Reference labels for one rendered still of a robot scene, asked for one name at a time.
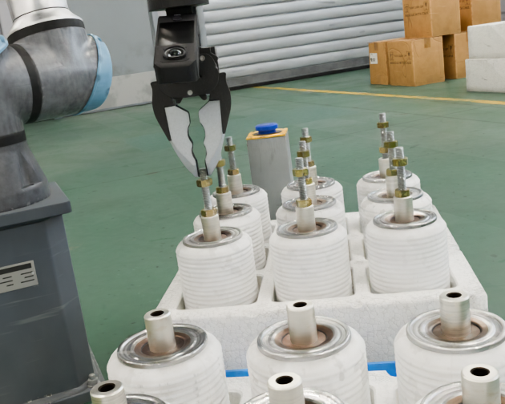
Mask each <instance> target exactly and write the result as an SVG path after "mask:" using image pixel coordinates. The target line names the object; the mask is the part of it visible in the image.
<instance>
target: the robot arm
mask: <svg viewBox="0 0 505 404"><path fill-rule="evenodd" d="M6 4H7V6H8V9H9V12H10V16H11V19H12V22H13V26H12V27H11V29H10V31H9V33H8V35H7V36H6V38H7V41H8V42H7V41H6V39H5V37H4V36H3V35H0V213H1V212H8V211H11V210H15V209H18V208H23V207H26V206H29V205H32V204H35V203H38V202H39V201H41V200H44V199H46V198H47V197H48V196H49V195H50V194H51V191H50V188H49V184H48V180H47V178H46V176H45V174H44V173H43V171H42V169H41V168H40V166H39V164H38V162H37V160H36V159H35V157H34V155H33V153H32V152H31V150H30V148H29V146H28V144H27V140H26V133H25V129H24V125H23V124H26V123H34V122H38V121H43V120H47V119H54V118H58V117H63V116H67V115H79V114H81V113H83V112H85V111H91V110H94V109H96V108H98V107H100V106H101V105H102V104H103V103H104V101H105V100H106V98H107V96H108V94H109V91H110V86H111V81H112V65H111V56H110V54H109V51H108V49H107V46H106V44H105V43H104V42H102V39H101V38H100V37H98V36H96V35H93V34H87V32H86V29H85V26H84V24H83V20H82V19H81V18H80V17H78V16H77V15H75V14H73V13H71V12H70V11H69V8H68V5H67V0H6ZM147 4H148V9H149V12H154V11H164V10H165V11H166V15H167V16H159V17H158V22H157V31H156V46H155V54H154V66H153V68H154V69H155V73H156V81H154V82H151V88H152V108H153V111H154V114H155V117H156V119H157V121H158V123H159V125H160V126H161V128H162V130H163V131H164V134H165V135H166V137H167V138H168V141H169V142H170V144H171V145H172V147H173V149H174V150H175V152H176V154H177V155H178V156H179V158H180V160H181V162H182V163H183V165H184V166H185V167H186V168H187V169H188V170H189V171H190V172H191V173H192V174H193V175H194V176H195V177H200V175H199V167H198V162H197V159H196V157H195V155H194V153H193V150H192V149H193V141H192V139H191V137H190V136H189V132H188V128H189V126H190V123H191V119H190V113H189V111H187V110H185V109H184V108H182V107H180V106H178V103H181V101H182V99H183V97H187V96H193V95H198V96H199V97H201V98H202V100H206V99H207V94H210V96H209V97H208V101H207V102H206V104H205V105H203V106H202V108H201V109H199V112H198V115H199V120H200V123H201V125H202V126H203V127H204V132H205V137H204V146H205V148H206V158H205V167H206V171H207V175H208V176H210V175H211V174H212V173H213V171H214V169H215V167H216V166H217V163H218V161H219V158H220V153H221V149H222V146H223V142H224V136H225V132H226V128H227V125H228V118H229V114H230V111H231V101H232V100H231V93H230V90H229V87H228V84H227V81H226V72H220V70H219V64H218V59H219V57H217V53H216V46H208V47H203V46H202V42H201V36H200V25H199V19H198V14H197V7H198V6H203V5H207V4H209V0H147ZM8 43H9V45H8ZM174 98H176V102H175V101H174Z"/></svg>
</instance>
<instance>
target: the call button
mask: <svg viewBox="0 0 505 404"><path fill-rule="evenodd" d="M255 128H256V131H258V134H269V133H274V132H276V128H278V126H277V123H262V124H258V125H256V126H255Z"/></svg>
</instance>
